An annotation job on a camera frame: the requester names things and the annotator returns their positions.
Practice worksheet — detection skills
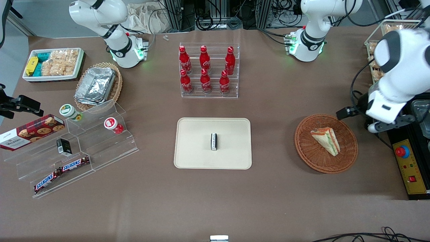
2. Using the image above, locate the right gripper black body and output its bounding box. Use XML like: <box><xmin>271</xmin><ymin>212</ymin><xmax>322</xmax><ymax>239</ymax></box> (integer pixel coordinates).
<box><xmin>0</xmin><ymin>84</ymin><xmax>20</xmax><ymax>110</ymax></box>

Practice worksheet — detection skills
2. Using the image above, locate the wrapped triangle sandwich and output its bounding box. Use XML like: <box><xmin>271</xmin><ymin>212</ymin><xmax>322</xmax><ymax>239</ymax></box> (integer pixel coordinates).
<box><xmin>310</xmin><ymin>127</ymin><xmax>340</xmax><ymax>157</ymax></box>

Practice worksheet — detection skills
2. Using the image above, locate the round wicker basket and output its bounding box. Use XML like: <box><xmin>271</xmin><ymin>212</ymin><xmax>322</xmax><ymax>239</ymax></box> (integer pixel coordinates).
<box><xmin>295</xmin><ymin>114</ymin><xmax>358</xmax><ymax>174</ymax></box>

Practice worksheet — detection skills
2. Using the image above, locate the oval wicker basket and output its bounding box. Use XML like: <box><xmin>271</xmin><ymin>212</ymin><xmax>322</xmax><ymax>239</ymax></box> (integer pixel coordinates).
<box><xmin>74</xmin><ymin>62</ymin><xmax>123</xmax><ymax>112</ymax></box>

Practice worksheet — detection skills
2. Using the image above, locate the beige serving tray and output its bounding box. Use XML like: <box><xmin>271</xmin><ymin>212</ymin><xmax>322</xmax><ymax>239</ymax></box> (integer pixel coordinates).
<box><xmin>174</xmin><ymin>117</ymin><xmax>252</xmax><ymax>170</ymax></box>

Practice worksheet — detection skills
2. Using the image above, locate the red tartan cookie box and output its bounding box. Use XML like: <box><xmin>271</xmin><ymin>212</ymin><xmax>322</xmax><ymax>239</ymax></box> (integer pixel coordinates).
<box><xmin>0</xmin><ymin>114</ymin><xmax>65</xmax><ymax>152</ymax></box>

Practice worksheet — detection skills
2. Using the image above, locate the white plastic snack bin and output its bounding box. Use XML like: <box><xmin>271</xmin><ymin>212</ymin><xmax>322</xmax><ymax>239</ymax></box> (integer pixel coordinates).
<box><xmin>22</xmin><ymin>48</ymin><xmax>85</xmax><ymax>82</ymax></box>

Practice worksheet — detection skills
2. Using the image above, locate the green lid yogurt cup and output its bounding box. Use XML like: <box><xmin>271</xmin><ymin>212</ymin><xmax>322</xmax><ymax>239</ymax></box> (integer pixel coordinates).
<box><xmin>59</xmin><ymin>104</ymin><xmax>83</xmax><ymax>122</ymax></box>

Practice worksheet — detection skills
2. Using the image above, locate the yellow snack packet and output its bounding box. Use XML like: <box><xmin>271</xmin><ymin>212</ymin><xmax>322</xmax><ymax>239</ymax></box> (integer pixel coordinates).
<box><xmin>25</xmin><ymin>56</ymin><xmax>39</xmax><ymax>76</ymax></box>

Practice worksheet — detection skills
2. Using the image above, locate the clear rice cracker pack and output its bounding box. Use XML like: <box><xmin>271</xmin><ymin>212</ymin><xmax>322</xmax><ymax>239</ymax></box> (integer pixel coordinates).
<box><xmin>41</xmin><ymin>60</ymin><xmax>76</xmax><ymax>77</ymax></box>
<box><xmin>50</xmin><ymin>49</ymin><xmax>80</xmax><ymax>64</ymax></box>

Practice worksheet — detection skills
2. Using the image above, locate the black yellow emergency stop box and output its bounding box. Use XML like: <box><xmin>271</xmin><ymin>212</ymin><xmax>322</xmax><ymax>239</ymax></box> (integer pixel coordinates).
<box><xmin>386</xmin><ymin>128</ymin><xmax>430</xmax><ymax>200</ymax></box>

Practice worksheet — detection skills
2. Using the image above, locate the small black box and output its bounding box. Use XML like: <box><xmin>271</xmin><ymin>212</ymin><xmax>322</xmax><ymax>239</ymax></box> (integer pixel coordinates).
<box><xmin>56</xmin><ymin>138</ymin><xmax>73</xmax><ymax>157</ymax></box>

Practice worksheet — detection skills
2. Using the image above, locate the clear pastry snack pack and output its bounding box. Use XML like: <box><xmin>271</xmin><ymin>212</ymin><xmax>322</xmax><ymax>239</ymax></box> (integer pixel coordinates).
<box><xmin>369</xmin><ymin>60</ymin><xmax>385</xmax><ymax>83</ymax></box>
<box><xmin>384</xmin><ymin>24</ymin><xmax>404</xmax><ymax>35</ymax></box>

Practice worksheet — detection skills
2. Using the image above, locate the clear acrylic stepped stand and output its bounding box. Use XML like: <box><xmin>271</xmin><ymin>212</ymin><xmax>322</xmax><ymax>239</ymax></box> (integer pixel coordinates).
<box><xmin>65</xmin><ymin>99</ymin><xmax>139</xmax><ymax>172</ymax></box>
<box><xmin>3</xmin><ymin>131</ymin><xmax>97</xmax><ymax>199</ymax></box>

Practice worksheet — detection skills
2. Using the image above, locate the aluminium foil container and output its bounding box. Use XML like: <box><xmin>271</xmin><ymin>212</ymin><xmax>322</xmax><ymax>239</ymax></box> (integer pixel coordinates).
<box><xmin>75</xmin><ymin>67</ymin><xmax>116</xmax><ymax>106</ymax></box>

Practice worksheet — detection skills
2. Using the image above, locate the Snickers chocolate bar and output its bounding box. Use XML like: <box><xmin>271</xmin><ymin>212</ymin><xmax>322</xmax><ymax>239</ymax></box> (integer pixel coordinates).
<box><xmin>34</xmin><ymin>168</ymin><xmax>63</xmax><ymax>194</ymax></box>
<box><xmin>60</xmin><ymin>156</ymin><xmax>91</xmax><ymax>172</ymax></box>

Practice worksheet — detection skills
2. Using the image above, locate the red lid yogurt cup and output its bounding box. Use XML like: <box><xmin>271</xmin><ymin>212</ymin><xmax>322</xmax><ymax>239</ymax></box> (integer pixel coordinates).
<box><xmin>103</xmin><ymin>117</ymin><xmax>124</xmax><ymax>135</ymax></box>

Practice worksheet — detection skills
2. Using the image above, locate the beige cloth bag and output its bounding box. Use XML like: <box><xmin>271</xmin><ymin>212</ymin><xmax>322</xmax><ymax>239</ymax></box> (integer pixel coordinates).
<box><xmin>126</xmin><ymin>3</ymin><xmax>169</xmax><ymax>34</ymax></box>

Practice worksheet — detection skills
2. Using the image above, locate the red cola bottle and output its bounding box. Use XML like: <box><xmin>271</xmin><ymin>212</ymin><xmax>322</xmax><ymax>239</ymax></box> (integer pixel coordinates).
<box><xmin>200</xmin><ymin>45</ymin><xmax>211</xmax><ymax>73</ymax></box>
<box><xmin>179</xmin><ymin>46</ymin><xmax>192</xmax><ymax>74</ymax></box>
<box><xmin>180</xmin><ymin>69</ymin><xmax>194</xmax><ymax>94</ymax></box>
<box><xmin>200</xmin><ymin>68</ymin><xmax>212</xmax><ymax>94</ymax></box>
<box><xmin>219</xmin><ymin>70</ymin><xmax>230</xmax><ymax>95</ymax></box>
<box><xmin>225</xmin><ymin>46</ymin><xmax>236</xmax><ymax>75</ymax></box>

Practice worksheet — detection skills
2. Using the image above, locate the clear acrylic bottle rack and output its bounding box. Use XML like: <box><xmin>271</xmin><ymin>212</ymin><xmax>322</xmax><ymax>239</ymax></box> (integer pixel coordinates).
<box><xmin>179</xmin><ymin>43</ymin><xmax>241</xmax><ymax>99</ymax></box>

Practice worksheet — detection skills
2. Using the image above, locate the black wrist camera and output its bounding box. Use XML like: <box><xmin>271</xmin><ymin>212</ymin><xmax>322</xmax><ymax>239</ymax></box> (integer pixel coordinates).
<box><xmin>336</xmin><ymin>92</ymin><xmax>369</xmax><ymax>121</ymax></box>

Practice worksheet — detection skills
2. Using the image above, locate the black arm hose cable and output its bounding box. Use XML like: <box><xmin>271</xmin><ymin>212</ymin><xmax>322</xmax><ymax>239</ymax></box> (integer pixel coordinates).
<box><xmin>349</xmin><ymin>58</ymin><xmax>376</xmax><ymax>109</ymax></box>

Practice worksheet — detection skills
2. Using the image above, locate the black curved frame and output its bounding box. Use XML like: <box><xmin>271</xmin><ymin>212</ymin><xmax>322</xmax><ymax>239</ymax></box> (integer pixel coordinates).
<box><xmin>0</xmin><ymin>0</ymin><xmax>24</xmax><ymax>48</ymax></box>

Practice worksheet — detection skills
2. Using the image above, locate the white wire basket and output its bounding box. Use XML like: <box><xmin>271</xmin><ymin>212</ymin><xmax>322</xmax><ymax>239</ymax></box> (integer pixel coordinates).
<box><xmin>364</xmin><ymin>19</ymin><xmax>422</xmax><ymax>85</ymax></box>

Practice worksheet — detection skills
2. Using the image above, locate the black floor cable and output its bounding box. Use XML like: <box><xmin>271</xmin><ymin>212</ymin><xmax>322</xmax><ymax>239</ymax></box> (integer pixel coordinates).
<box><xmin>311</xmin><ymin>227</ymin><xmax>430</xmax><ymax>242</ymax></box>

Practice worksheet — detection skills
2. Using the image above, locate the black arm base cable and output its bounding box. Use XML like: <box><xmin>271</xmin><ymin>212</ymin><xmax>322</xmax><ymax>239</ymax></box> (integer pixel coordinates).
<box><xmin>257</xmin><ymin>28</ymin><xmax>290</xmax><ymax>46</ymax></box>
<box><xmin>120</xmin><ymin>24</ymin><xmax>157</xmax><ymax>51</ymax></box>

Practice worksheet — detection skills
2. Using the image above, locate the aluminium profile frame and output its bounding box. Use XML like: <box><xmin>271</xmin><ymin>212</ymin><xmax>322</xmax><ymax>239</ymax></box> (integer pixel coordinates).
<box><xmin>163</xmin><ymin>0</ymin><xmax>272</xmax><ymax>32</ymax></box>

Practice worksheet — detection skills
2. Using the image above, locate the black cable tangle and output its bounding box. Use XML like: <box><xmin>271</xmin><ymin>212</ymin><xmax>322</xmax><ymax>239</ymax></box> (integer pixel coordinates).
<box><xmin>196</xmin><ymin>0</ymin><xmax>243</xmax><ymax>31</ymax></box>

